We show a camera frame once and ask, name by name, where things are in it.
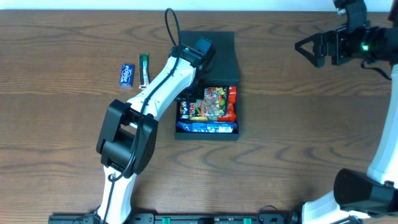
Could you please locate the black Haribo gummy bag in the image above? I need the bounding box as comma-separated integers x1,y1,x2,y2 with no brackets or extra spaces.
189,87,227,121

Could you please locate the purple Dairy Milk bar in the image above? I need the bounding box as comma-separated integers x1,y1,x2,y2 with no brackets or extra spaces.
180,101,190,119

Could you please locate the black box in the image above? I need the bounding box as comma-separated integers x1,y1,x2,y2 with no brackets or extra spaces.
175,30,239,141

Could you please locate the blue cookie pack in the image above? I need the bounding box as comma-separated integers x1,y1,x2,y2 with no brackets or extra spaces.
176,121,238,133

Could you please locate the red candy bag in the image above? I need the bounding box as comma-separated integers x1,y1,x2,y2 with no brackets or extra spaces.
217,86,237,123

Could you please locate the green white candy stick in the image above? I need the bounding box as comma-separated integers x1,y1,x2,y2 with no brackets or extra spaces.
138,54,150,89

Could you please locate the blue Eclipse mint box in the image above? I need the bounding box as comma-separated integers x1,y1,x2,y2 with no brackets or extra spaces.
119,64,134,87

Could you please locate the yellow Hacks candy bag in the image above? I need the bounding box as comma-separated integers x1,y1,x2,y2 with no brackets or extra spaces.
189,116,208,122

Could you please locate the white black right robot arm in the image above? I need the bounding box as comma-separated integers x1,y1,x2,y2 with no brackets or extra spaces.
290,0,397,223

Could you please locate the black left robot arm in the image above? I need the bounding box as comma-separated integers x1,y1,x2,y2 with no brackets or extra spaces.
95,37,215,223

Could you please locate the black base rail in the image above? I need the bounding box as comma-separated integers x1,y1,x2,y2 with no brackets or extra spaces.
48,213,299,224

